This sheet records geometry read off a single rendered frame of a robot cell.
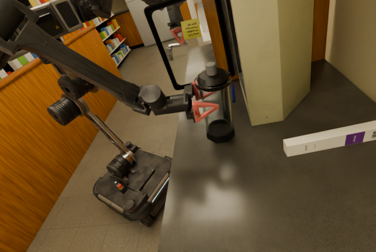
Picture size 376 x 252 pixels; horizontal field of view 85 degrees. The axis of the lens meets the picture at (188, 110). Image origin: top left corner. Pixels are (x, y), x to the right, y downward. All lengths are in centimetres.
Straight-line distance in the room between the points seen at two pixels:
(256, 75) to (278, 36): 13
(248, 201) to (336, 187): 22
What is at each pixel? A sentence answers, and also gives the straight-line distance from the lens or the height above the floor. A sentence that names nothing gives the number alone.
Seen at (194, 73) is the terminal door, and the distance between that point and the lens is 100.
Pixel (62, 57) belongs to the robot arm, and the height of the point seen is 139.
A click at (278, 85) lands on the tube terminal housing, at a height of 109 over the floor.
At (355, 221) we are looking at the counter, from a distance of 62.
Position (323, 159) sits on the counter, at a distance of 70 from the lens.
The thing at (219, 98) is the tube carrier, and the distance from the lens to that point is 60.
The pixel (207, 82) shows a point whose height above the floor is 121.
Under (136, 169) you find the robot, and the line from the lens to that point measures 184.
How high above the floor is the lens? 148
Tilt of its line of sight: 34 degrees down
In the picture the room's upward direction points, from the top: 21 degrees counter-clockwise
